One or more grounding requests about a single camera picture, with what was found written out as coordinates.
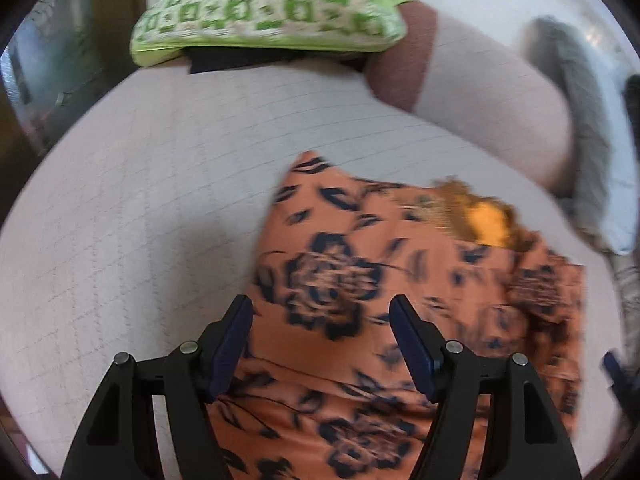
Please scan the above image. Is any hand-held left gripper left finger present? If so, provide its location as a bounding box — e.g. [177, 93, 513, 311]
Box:
[60, 294, 255, 480]

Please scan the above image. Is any pink quilted bed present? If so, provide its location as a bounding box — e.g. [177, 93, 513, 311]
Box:
[0, 62, 631, 476]

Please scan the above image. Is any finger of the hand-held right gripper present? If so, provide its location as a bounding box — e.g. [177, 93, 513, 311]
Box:
[601, 350, 632, 397]

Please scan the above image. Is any grey cloth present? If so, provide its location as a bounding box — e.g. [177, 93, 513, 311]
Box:
[517, 16, 618, 241]

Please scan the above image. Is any wooden cabinet with glass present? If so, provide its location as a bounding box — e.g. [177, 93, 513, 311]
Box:
[0, 0, 146, 161]

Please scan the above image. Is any green patterned pillow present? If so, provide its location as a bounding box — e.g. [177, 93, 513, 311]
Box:
[129, 0, 408, 67]

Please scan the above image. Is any orange floral garment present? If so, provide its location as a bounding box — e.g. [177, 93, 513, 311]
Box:
[205, 150, 587, 480]

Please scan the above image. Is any striped beige pillow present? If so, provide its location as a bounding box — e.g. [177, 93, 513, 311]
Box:
[612, 255, 640, 321]

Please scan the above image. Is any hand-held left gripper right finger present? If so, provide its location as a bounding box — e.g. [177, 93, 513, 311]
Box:
[389, 294, 583, 480]

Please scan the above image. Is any pink bolster with brown end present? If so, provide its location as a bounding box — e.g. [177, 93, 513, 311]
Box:
[365, 0, 576, 193]

